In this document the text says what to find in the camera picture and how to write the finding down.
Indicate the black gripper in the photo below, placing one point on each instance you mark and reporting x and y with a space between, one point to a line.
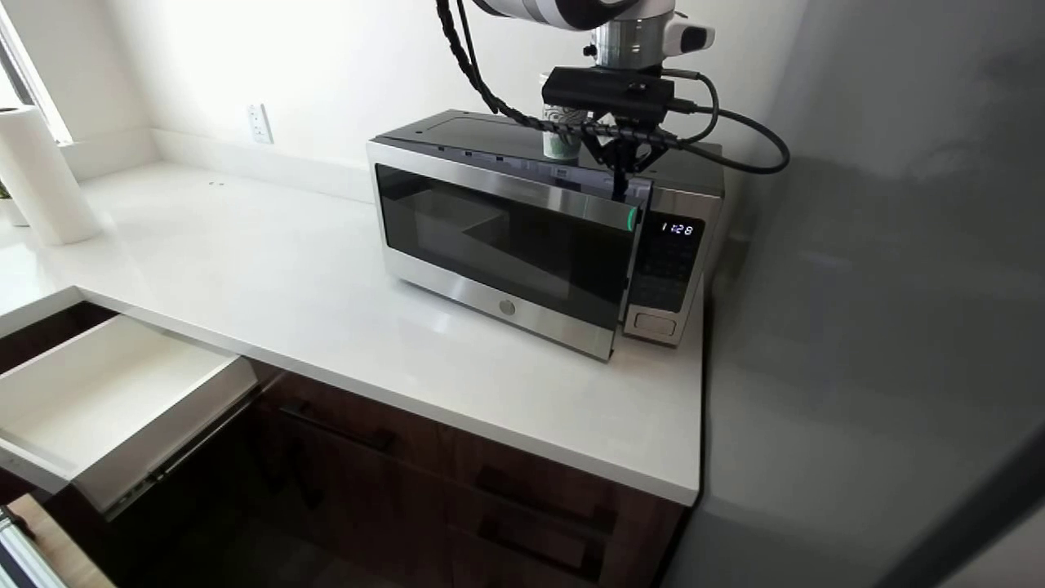
625 153

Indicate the microwave door with glass window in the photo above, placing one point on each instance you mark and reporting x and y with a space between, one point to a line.
525 252

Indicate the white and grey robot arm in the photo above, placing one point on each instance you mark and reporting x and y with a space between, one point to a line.
633 38

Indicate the stainless steel microwave oven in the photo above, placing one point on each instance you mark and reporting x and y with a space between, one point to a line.
683 199

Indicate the open white drawer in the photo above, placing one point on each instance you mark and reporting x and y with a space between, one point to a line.
115 407

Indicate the grey refrigerator side panel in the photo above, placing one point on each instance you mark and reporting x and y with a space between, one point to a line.
877 334

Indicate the dark wood base cabinets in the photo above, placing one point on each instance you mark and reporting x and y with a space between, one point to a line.
312 486

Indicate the white paper towel roll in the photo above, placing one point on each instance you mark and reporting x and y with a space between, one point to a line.
40 181

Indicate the black camera box on wrist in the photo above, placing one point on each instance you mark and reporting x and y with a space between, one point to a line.
606 90

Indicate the white wall power outlet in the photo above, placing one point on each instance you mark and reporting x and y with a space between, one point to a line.
260 126

